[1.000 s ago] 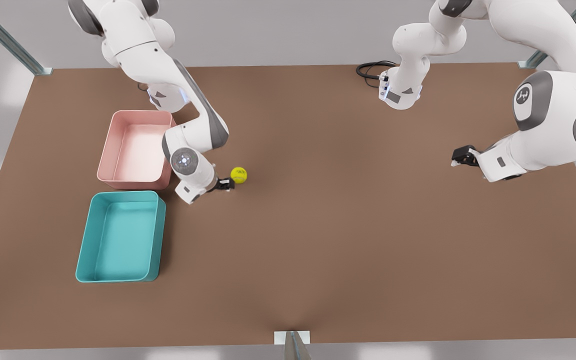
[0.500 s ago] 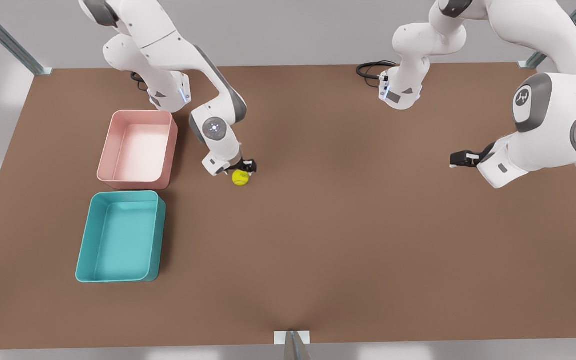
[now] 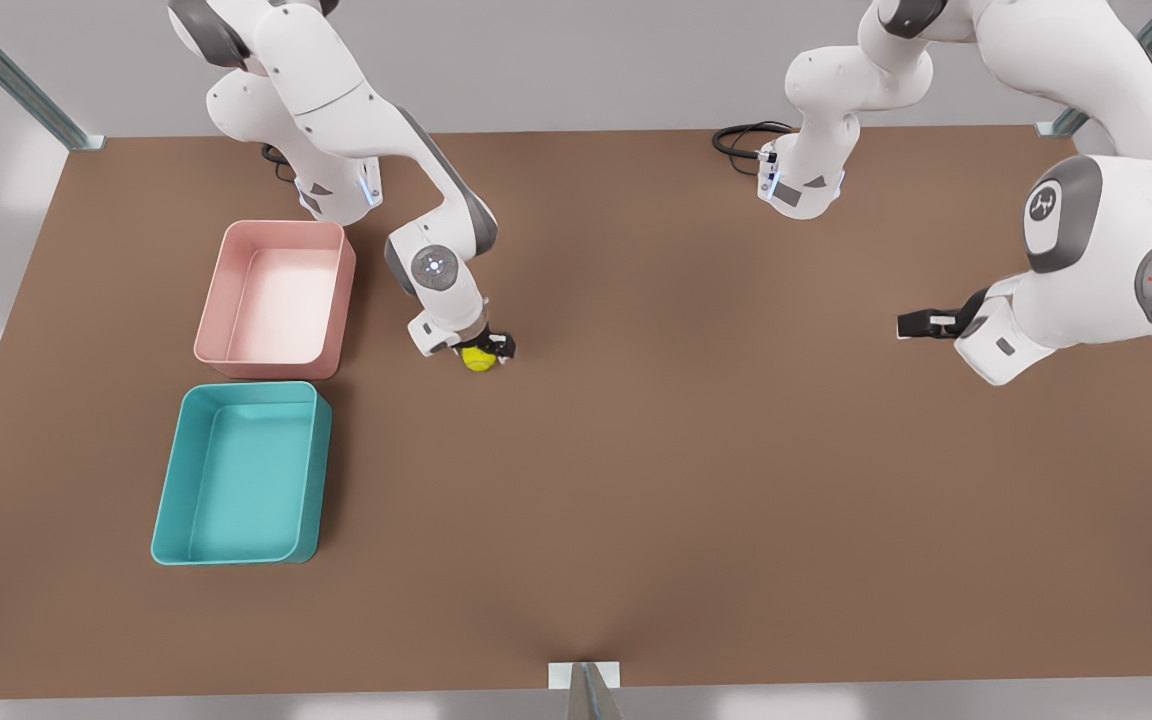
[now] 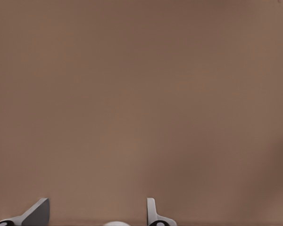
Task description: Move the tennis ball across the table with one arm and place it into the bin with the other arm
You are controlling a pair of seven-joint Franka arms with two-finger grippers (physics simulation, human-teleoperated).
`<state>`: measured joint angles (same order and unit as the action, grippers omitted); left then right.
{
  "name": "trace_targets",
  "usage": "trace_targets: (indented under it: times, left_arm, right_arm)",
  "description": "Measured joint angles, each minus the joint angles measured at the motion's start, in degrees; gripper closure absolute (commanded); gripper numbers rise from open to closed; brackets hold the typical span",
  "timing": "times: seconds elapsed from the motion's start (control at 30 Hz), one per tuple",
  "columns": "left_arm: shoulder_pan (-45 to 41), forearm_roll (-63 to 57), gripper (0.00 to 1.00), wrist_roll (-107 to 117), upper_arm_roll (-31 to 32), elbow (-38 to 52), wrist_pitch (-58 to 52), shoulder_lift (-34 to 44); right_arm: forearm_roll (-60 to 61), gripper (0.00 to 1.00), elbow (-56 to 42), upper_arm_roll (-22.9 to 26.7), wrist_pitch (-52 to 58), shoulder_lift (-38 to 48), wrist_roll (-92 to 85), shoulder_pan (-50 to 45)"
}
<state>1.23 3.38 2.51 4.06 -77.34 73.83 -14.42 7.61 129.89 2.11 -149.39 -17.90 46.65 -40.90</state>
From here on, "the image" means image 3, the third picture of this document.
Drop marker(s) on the yellow tennis ball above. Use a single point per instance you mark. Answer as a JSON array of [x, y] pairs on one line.
[[477, 358]]

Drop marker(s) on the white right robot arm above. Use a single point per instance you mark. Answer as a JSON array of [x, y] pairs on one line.
[[336, 110]]

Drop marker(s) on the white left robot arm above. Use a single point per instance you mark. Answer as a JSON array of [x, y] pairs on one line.
[[1086, 230]]

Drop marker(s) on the pink plastic tray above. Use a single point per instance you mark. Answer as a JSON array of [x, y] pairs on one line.
[[276, 298]]

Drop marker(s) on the teal plastic tray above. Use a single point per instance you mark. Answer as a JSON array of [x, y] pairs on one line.
[[241, 472]]

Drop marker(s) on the silver frame post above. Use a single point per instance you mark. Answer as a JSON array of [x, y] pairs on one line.
[[1116, 70], [588, 692], [11, 75]]

